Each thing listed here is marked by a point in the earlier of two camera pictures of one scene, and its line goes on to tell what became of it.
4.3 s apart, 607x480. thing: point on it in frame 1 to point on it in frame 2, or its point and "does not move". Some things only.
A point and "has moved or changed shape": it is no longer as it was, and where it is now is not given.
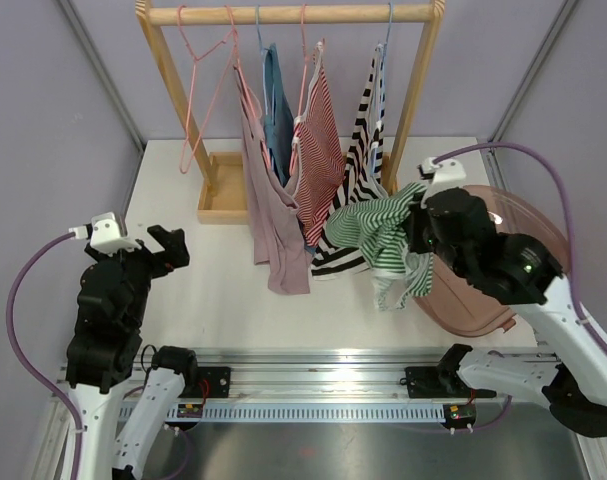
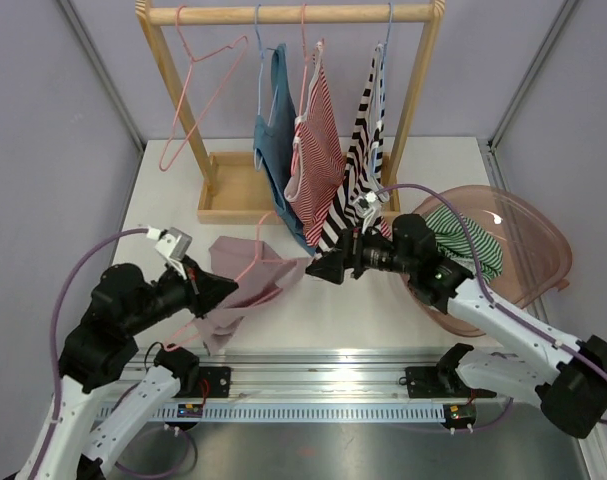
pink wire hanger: (234, 34) to (258, 257)
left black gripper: (174, 256) to (204, 290)
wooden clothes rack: (224, 200) does not move
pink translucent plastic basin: (453, 301) does not move
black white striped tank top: (362, 176) does not move
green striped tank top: (379, 229) has moved or changed shape
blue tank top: (278, 114) does not move
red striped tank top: (318, 149) does not move
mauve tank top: (279, 236) to (260, 274)
